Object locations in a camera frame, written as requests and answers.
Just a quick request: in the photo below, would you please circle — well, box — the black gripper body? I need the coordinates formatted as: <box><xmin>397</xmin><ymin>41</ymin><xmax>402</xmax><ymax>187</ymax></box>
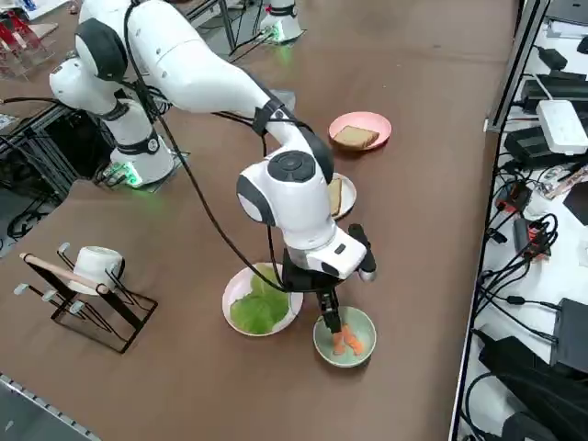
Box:
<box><xmin>281</xmin><ymin>250</ymin><xmax>342</xmax><ymax>298</ymax></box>

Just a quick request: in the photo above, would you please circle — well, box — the pale green bowl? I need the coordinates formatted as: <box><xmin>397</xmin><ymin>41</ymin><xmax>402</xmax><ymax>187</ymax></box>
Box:
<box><xmin>312</xmin><ymin>305</ymin><xmax>378</xmax><ymax>369</ymax></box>

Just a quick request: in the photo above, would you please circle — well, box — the brown-crust bread slice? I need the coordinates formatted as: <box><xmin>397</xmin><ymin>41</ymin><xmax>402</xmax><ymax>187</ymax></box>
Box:
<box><xmin>328</xmin><ymin>177</ymin><xmax>345</xmax><ymax>217</ymax></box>
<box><xmin>332</xmin><ymin>124</ymin><xmax>381</xmax><ymax>150</ymax></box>

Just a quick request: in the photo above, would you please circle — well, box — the pale pinkish round plate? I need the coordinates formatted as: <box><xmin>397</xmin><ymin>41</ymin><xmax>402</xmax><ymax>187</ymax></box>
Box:
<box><xmin>221</xmin><ymin>262</ymin><xmax>305</xmax><ymax>338</ymax></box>

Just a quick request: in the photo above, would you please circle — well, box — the white round plate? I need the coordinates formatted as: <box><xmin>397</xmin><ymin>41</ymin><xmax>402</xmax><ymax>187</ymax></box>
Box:
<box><xmin>327</xmin><ymin>173</ymin><xmax>358</xmax><ymax>221</ymax></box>

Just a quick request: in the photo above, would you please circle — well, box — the pink round plate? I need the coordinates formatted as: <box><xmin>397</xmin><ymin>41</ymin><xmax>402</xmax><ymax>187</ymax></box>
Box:
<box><xmin>327</xmin><ymin>111</ymin><xmax>393</xmax><ymax>152</ymax></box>

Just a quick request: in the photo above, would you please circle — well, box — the green lettuce leaf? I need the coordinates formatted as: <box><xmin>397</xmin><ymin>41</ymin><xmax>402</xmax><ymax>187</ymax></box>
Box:
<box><xmin>229</xmin><ymin>263</ymin><xmax>292</xmax><ymax>334</ymax></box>

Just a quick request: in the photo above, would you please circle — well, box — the black wrist-mounted cylinder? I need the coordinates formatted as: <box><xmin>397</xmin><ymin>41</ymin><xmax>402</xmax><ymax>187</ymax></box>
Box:
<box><xmin>346</xmin><ymin>222</ymin><xmax>379</xmax><ymax>283</ymax></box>

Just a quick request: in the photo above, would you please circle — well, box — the clear plastic food container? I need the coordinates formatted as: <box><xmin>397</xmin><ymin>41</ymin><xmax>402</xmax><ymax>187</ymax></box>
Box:
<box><xmin>268</xmin><ymin>88</ymin><xmax>299</xmax><ymax>111</ymax></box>

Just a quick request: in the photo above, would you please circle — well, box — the black bag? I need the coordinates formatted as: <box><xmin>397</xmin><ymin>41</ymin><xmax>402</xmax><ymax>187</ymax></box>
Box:
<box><xmin>476</xmin><ymin>334</ymin><xmax>588</xmax><ymax>441</ymax></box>

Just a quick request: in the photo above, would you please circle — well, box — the white ceramic cup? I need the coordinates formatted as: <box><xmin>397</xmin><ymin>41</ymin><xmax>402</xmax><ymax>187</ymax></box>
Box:
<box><xmin>67</xmin><ymin>245</ymin><xmax>126</xmax><ymax>296</ymax></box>

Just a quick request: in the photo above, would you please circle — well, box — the red and black device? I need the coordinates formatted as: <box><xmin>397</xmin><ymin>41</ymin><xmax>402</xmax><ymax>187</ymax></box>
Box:
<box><xmin>494</xmin><ymin>180</ymin><xmax>533</xmax><ymax>213</ymax></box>

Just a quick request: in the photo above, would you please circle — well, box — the orange and black device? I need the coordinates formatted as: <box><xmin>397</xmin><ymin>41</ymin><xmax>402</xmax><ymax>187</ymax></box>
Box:
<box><xmin>512</xmin><ymin>216</ymin><xmax>554</xmax><ymax>263</ymax></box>

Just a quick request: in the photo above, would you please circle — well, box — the black flat box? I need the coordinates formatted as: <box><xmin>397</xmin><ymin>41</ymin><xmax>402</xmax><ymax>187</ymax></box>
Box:
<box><xmin>552</xmin><ymin>297</ymin><xmax>588</xmax><ymax>374</ymax></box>

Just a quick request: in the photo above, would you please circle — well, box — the large black power adapter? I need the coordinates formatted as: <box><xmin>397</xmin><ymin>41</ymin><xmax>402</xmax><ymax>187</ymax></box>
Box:
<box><xmin>503</xmin><ymin>124</ymin><xmax>564</xmax><ymax>169</ymax></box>

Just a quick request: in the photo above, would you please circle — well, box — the patterned packet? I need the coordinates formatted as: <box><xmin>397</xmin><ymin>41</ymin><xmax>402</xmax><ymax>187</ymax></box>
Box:
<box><xmin>541</xmin><ymin>163</ymin><xmax>588</xmax><ymax>199</ymax></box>

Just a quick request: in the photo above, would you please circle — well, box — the black charger brick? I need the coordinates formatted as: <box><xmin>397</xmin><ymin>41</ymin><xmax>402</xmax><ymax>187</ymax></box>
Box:
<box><xmin>537</xmin><ymin>45</ymin><xmax>569</xmax><ymax>73</ymax></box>

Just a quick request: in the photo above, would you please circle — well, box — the clear acrylic shelf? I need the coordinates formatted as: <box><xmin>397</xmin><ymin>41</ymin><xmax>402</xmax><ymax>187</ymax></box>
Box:
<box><xmin>0</xmin><ymin>7</ymin><xmax>60</xmax><ymax>83</ymax></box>

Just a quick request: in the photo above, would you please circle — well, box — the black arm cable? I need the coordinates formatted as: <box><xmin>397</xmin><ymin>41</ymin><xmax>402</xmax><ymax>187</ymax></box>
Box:
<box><xmin>122</xmin><ymin>0</ymin><xmax>295</xmax><ymax>295</ymax></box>

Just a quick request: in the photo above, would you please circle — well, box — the black wire cup rack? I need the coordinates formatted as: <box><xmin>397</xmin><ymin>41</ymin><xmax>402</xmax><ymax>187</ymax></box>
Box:
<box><xmin>18</xmin><ymin>242</ymin><xmax>159</xmax><ymax>356</ymax></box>

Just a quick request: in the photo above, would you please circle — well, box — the black metal frame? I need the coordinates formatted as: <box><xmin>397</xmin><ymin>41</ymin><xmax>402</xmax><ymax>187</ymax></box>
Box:
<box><xmin>0</xmin><ymin>98</ymin><xmax>119</xmax><ymax>206</ymax></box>

